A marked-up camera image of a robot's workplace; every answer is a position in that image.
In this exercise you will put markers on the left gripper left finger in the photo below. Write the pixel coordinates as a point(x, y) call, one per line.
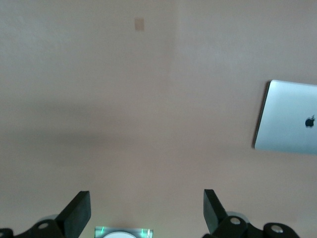
point(76, 213)

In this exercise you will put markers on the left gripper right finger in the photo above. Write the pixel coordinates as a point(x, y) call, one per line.
point(213, 213)

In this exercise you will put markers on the brown tape patch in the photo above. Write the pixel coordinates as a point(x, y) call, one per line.
point(139, 24)

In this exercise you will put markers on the grey laptop computer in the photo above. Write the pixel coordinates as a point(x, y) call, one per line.
point(284, 119)

